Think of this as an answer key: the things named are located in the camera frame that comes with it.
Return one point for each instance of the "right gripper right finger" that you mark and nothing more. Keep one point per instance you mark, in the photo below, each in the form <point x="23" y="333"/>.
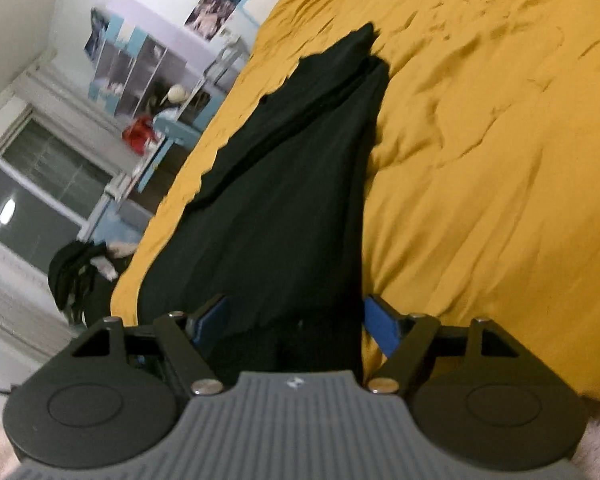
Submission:
<point x="405" y="340"/>

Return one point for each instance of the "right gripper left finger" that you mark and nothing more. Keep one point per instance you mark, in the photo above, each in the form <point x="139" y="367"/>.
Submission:
<point x="180" y="336"/>

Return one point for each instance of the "black garment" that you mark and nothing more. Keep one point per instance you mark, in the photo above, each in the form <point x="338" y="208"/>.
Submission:
<point x="274" y="233"/>

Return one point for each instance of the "dark clothes pile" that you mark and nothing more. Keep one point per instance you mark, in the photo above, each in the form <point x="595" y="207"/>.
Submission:
<point x="82" y="278"/>

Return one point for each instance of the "mustard yellow bed quilt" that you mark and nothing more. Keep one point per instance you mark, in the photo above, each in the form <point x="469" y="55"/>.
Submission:
<point x="483" y="187"/>

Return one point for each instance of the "window with grille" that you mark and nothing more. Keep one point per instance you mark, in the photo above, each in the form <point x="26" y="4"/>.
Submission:
<point x="48" y="191"/>

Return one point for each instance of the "red bag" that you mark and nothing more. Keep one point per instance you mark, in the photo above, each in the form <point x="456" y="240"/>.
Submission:
<point x="139" y="135"/>

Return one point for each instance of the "light blue chair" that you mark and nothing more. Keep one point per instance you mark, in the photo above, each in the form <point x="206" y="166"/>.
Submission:
<point x="171" y="130"/>

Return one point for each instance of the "cream round ball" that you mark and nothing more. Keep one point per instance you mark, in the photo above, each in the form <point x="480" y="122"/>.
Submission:
<point x="177" y="94"/>

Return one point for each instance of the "grey metal rack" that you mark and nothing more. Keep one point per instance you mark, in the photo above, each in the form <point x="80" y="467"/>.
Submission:
<point x="227" y="62"/>

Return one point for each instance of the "white blue shelf unit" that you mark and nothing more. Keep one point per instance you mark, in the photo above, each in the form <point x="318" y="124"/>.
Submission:
<point x="142" y="55"/>

